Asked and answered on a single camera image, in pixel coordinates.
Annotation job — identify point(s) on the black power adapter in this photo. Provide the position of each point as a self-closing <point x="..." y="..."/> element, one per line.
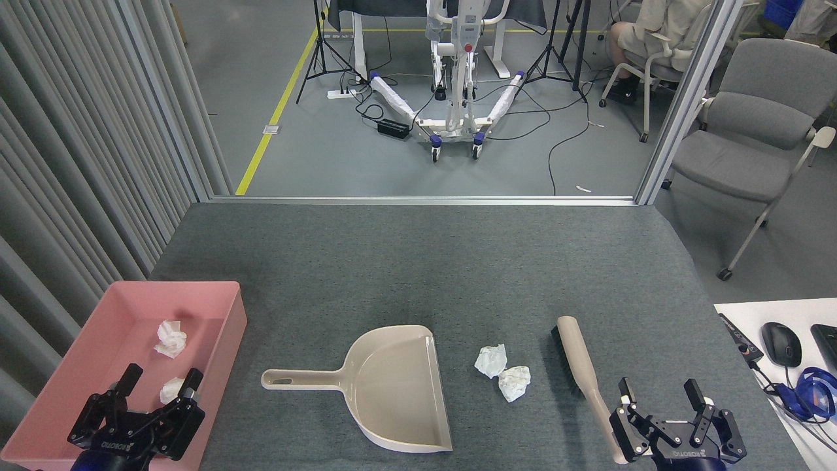
<point x="393" y="128"/>

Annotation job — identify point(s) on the black slim device box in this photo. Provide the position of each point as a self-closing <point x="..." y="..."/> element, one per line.
<point x="740" y="339"/>

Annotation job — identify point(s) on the pink plastic bin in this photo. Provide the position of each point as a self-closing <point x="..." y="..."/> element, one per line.
<point x="118" y="314"/>

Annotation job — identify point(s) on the blue headphones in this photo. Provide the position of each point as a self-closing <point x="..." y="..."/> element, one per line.
<point x="817" y="392"/>

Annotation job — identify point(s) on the grey ribbed curtain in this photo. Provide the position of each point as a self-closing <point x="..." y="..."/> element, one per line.
<point x="65" y="163"/>

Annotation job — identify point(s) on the blue storage bin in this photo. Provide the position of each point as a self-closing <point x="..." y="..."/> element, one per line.
<point x="781" y="10"/>

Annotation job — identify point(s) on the grey padded chair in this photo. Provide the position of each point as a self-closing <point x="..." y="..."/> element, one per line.
<point x="752" y="124"/>

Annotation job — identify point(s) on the silver table edge rail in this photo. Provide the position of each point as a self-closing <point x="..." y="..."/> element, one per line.
<point x="425" y="201"/>

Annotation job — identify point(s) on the white tissue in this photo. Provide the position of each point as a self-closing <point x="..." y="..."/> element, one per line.
<point x="514" y="383"/>
<point x="170" y="391"/>
<point x="490" y="361"/>
<point x="171" y="340"/>

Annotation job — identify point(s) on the beige hand brush black bristles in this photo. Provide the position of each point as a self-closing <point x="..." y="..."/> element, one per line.
<point x="579" y="356"/>

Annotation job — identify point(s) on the white-legged desk black cover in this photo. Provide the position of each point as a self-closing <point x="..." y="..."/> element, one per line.
<point x="358" y="39"/>

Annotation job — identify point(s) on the metal floor outlet plate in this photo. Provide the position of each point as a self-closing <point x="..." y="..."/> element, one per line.
<point x="271" y="129"/>

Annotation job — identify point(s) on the black tripod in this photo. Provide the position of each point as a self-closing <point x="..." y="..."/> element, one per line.
<point x="554" y="52"/>
<point x="320" y="46"/>

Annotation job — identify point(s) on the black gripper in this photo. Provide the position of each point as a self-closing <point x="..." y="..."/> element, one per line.
<point x="127" y="451"/>
<point x="683" y="454"/>

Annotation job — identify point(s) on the white wheeled stand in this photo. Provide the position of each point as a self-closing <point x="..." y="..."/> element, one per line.
<point x="454" y="78"/>

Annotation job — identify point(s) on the beige plastic dustpan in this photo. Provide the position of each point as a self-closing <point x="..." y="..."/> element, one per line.
<point x="392" y="386"/>

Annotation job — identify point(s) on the person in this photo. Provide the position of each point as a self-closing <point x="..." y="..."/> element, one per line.
<point x="814" y="19"/>

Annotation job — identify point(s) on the black computer mouse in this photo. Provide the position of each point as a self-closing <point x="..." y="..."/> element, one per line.
<point x="781" y="343"/>

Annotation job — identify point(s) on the white power strip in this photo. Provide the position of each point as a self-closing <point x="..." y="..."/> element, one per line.
<point x="341" y="94"/>

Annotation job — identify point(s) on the silver frame post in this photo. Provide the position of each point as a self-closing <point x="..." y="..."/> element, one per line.
<point x="686" y="98"/>

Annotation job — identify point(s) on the white side table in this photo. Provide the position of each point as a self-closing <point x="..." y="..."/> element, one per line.
<point x="739" y="307"/>

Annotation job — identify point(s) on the white office chair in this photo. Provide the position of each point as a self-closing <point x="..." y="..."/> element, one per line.
<point x="654" y="65"/>

